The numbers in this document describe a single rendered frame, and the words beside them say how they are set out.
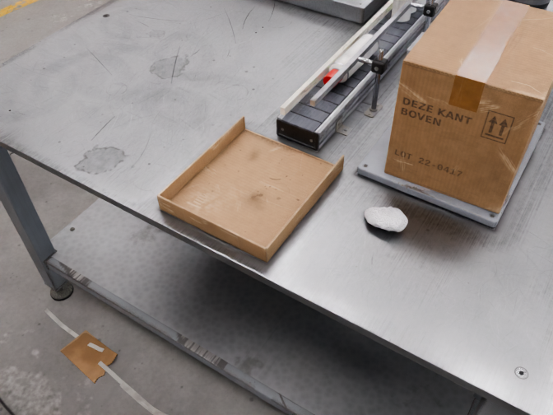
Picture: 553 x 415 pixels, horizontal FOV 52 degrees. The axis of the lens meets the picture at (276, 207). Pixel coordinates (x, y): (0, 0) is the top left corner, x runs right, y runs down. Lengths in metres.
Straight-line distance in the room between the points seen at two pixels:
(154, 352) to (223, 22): 1.06
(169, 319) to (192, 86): 0.69
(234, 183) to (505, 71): 0.56
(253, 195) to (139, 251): 0.82
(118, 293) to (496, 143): 1.21
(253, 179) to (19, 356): 1.16
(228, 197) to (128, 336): 0.94
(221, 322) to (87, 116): 0.70
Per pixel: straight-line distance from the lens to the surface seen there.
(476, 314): 1.04
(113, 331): 2.03
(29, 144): 1.42
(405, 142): 1.13
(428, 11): 1.56
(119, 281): 1.86
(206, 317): 1.72
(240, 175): 1.21
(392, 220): 1.10
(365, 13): 1.74
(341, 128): 1.33
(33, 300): 2.19
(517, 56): 1.10
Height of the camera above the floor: 1.66
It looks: 47 degrees down
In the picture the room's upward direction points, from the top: 1 degrees counter-clockwise
